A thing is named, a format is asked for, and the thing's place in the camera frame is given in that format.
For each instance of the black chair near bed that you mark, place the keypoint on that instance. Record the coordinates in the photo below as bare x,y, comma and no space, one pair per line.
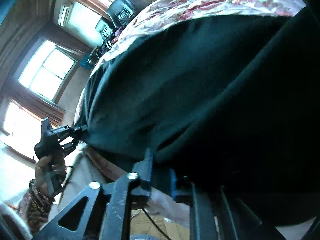
121,12

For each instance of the pink floral rose quilt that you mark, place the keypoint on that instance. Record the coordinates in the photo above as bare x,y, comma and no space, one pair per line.
200,2

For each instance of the black chair far left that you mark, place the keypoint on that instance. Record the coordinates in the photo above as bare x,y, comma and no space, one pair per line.
105,28

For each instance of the patterned sleeve left forearm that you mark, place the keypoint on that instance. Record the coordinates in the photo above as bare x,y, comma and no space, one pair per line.
34,208

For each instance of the white wall air conditioner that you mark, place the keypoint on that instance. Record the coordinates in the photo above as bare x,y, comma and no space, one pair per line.
65,13

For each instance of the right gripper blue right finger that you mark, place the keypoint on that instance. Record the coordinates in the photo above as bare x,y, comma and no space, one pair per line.
215,216

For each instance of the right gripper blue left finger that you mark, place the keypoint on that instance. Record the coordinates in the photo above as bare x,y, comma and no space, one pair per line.
103,210

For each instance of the person left hand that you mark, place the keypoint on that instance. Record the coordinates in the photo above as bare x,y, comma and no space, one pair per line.
49,167

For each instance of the black pants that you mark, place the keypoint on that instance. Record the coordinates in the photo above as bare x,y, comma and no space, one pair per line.
276,173

